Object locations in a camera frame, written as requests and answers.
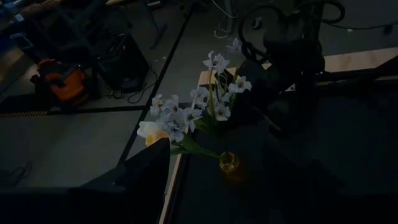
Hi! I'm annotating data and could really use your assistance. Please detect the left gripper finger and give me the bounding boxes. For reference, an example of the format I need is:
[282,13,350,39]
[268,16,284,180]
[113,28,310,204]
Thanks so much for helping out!
[80,138,172,200]

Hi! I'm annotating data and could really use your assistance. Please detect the white artificial tulip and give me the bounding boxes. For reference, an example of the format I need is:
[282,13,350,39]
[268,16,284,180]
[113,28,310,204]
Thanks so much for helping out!
[136,120,226,161]

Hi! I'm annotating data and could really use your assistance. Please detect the large white blossom bunch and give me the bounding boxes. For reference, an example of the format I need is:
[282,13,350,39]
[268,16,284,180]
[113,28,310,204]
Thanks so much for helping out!
[149,37,253,156]

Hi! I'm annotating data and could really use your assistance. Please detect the amber glass vase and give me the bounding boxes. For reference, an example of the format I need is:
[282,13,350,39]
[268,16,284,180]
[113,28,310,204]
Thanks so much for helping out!
[219,151,240,175]

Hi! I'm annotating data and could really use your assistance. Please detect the black computer tower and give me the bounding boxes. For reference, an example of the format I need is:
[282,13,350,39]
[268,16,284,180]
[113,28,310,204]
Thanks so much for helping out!
[98,32,150,93]

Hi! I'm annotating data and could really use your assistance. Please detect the orange black vacuum cleaner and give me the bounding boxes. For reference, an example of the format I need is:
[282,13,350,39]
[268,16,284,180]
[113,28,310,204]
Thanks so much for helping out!
[29,58,91,106]

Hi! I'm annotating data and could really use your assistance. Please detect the tangled black cables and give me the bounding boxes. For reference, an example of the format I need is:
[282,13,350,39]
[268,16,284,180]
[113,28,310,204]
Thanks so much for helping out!
[105,67,158,105]

